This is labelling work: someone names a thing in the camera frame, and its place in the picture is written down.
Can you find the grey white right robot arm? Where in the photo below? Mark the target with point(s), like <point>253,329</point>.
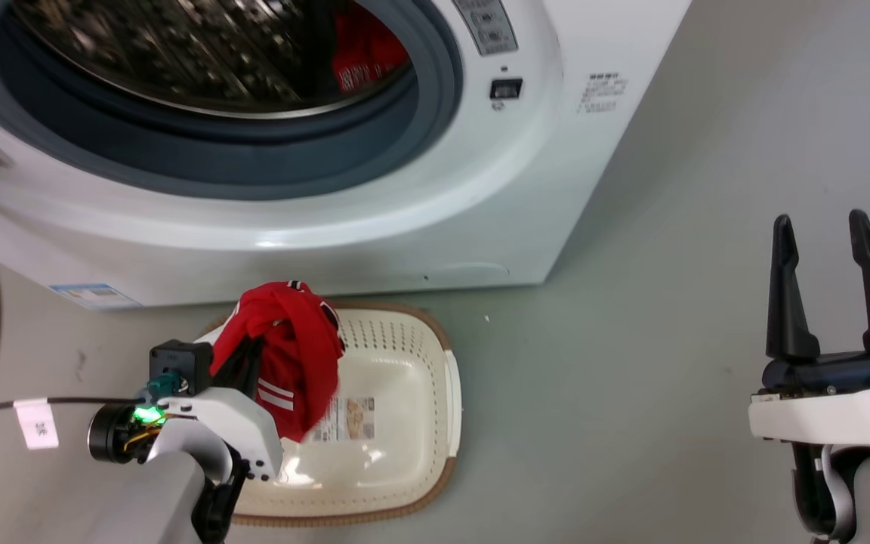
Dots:
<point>869,495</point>

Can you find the cream perforated laundry basket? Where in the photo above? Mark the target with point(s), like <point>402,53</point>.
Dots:
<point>397,393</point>

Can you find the blue energy label sticker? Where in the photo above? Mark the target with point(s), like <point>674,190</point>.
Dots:
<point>94,295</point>

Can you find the printed basket label sticker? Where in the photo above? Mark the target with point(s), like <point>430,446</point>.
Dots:
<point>344,419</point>

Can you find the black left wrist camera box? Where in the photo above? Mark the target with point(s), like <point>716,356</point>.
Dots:
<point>178,366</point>

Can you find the red garment with white print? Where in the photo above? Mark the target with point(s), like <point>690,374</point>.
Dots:
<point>363,49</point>

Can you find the red garment with white stripes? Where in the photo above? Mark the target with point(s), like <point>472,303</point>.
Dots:
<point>295,355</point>

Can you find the white front-load washing machine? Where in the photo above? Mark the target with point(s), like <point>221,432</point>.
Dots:
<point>420,196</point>

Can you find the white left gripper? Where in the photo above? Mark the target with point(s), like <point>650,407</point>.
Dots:
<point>235,427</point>

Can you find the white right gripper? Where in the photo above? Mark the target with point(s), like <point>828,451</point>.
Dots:
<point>835,412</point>

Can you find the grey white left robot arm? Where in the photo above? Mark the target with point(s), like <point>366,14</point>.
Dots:
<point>140,499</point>

